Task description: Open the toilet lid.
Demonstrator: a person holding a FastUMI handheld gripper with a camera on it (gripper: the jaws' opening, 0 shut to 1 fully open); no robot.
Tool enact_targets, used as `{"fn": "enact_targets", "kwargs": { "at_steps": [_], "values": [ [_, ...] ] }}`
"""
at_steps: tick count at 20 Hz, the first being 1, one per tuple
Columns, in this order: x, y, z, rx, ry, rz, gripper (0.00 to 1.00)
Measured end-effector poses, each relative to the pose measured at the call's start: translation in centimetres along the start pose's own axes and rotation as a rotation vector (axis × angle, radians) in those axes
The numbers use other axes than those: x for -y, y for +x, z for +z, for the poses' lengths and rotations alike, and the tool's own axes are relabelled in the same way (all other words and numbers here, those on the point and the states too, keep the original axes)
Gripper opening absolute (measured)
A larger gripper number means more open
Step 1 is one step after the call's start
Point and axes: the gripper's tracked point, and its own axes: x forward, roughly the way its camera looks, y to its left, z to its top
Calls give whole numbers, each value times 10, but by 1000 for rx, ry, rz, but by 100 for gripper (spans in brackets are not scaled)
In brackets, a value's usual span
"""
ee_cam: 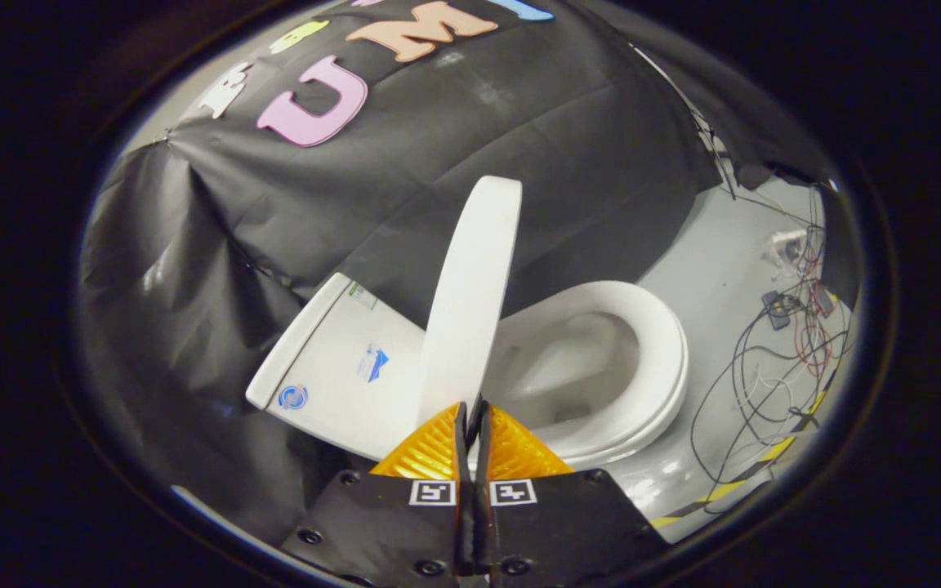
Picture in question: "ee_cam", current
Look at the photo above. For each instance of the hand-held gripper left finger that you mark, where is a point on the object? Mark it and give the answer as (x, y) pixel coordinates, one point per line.
(393, 523)

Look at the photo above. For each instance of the yellow black floor tape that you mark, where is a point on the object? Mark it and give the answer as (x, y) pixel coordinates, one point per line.
(724, 488)

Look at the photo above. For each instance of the black power adapter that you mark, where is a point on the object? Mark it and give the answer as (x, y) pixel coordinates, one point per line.
(778, 309)

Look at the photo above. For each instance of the white power strip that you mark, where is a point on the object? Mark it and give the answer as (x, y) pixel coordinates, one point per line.
(789, 245)

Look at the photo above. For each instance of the white toilet seat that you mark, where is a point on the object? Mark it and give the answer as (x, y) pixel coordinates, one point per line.
(666, 359)

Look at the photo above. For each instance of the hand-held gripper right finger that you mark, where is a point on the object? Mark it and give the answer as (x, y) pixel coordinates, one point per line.
(560, 523)

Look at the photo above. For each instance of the white ceramic toilet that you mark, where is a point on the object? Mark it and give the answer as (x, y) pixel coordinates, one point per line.
(340, 384)

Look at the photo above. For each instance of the white toilet lid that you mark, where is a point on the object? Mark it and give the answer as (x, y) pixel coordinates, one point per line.
(470, 302)

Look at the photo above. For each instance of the black backdrop cloth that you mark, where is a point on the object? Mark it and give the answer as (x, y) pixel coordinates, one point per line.
(519, 163)

